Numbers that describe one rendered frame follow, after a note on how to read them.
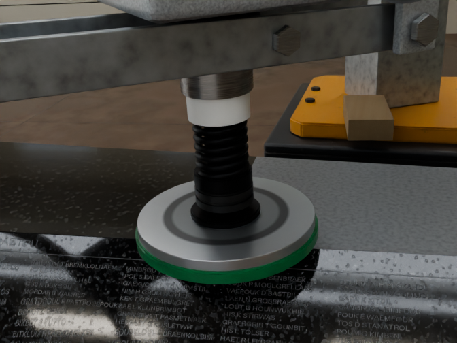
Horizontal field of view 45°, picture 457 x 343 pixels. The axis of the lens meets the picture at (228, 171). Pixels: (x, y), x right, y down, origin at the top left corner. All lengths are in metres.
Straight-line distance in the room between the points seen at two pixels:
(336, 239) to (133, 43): 0.37
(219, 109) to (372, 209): 0.31
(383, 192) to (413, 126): 0.56
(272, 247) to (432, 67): 1.03
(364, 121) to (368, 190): 0.44
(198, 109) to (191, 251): 0.15
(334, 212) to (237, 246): 0.22
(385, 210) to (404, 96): 0.76
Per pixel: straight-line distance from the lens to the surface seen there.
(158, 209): 0.68
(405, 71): 1.50
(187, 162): 0.96
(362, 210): 0.78
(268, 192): 0.70
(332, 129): 1.39
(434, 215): 0.79
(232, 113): 0.58
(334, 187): 0.85
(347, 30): 0.60
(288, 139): 1.39
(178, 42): 0.51
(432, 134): 1.39
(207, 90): 0.56
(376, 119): 1.26
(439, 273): 0.70
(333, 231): 0.73
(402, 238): 0.73
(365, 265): 0.69
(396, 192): 0.84
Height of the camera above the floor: 1.23
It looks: 24 degrees down
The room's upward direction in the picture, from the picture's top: 4 degrees counter-clockwise
